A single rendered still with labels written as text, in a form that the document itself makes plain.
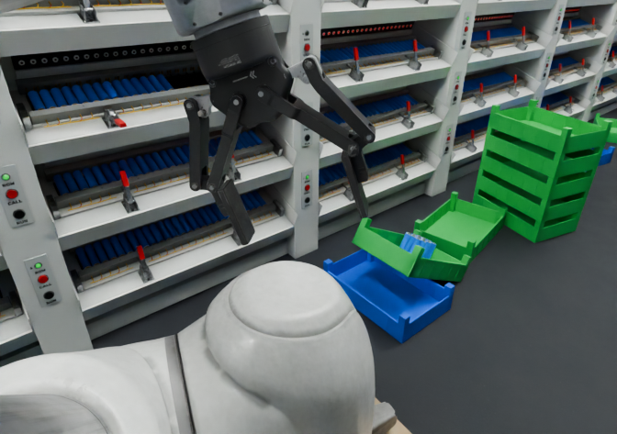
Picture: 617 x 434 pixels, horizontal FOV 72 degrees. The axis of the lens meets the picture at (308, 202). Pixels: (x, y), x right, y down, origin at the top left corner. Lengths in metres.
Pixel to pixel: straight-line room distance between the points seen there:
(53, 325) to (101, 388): 0.80
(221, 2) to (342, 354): 0.30
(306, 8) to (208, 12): 0.77
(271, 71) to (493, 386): 0.88
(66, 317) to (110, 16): 0.65
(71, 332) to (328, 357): 0.86
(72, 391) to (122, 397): 0.03
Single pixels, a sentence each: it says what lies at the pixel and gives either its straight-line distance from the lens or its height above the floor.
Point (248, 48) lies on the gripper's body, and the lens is 0.39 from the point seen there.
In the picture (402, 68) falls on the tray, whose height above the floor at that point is 0.53.
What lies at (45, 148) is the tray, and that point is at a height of 0.51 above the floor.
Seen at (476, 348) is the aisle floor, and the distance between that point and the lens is 1.16.
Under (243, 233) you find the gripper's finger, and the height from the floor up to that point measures 0.55.
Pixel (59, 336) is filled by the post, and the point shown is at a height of 0.08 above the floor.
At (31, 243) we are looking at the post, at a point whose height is 0.33.
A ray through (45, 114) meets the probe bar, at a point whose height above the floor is 0.56.
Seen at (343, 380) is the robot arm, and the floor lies 0.50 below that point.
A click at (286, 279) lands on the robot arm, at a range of 0.39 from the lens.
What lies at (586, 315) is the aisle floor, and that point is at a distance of 1.38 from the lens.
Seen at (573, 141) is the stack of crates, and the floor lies 0.36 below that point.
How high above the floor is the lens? 0.79
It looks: 28 degrees down
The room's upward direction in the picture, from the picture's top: straight up
